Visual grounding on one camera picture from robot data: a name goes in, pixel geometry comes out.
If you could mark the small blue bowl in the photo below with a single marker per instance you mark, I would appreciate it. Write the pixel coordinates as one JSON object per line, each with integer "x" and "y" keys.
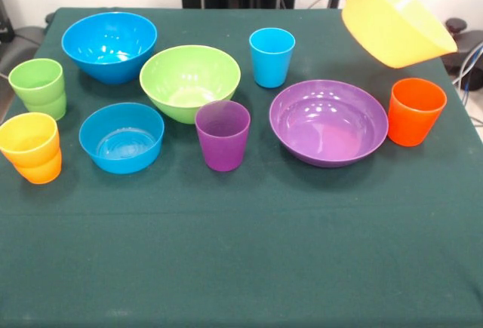
{"x": 120, "y": 162}

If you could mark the dark equipment box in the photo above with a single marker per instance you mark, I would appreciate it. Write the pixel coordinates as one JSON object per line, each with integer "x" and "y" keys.
{"x": 4, "y": 22}

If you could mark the purple cup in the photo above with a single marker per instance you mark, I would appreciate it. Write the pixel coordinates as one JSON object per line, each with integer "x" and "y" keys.
{"x": 222, "y": 147}

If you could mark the yellow cup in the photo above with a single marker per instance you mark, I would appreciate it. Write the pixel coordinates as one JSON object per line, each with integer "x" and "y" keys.
{"x": 28, "y": 152}

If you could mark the red-orange cup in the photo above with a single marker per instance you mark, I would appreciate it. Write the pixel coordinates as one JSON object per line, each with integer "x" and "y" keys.
{"x": 415, "y": 124}

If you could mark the black stand with knob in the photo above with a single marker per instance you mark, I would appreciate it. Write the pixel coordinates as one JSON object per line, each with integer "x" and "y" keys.
{"x": 469, "y": 41}

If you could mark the dark green table cloth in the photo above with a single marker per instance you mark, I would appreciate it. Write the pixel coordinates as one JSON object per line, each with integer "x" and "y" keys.
{"x": 241, "y": 249}

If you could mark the black plug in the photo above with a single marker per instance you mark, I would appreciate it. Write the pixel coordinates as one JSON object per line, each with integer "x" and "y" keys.
{"x": 333, "y": 0}

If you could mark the yellow bowl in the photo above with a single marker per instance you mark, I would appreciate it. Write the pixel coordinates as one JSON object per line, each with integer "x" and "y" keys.
{"x": 388, "y": 30}

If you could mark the purple bowl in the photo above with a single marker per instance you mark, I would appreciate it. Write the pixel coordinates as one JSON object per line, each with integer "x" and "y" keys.
{"x": 328, "y": 132}

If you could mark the large blue bowl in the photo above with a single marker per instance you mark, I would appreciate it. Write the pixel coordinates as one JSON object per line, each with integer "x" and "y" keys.
{"x": 109, "y": 62}

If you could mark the green bowl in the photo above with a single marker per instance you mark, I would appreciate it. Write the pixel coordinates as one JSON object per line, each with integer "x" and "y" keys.
{"x": 188, "y": 79}

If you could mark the blue cup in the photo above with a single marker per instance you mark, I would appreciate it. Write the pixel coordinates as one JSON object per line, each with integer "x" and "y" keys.
{"x": 271, "y": 68}

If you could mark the green cup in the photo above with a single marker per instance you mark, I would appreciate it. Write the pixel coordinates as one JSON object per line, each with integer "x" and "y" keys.
{"x": 35, "y": 90}
{"x": 51, "y": 111}

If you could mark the orange cup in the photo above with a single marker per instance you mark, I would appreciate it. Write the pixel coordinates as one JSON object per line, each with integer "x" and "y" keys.
{"x": 39, "y": 175}

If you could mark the black table clamp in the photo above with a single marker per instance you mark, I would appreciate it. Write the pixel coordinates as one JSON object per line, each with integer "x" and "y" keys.
{"x": 49, "y": 18}

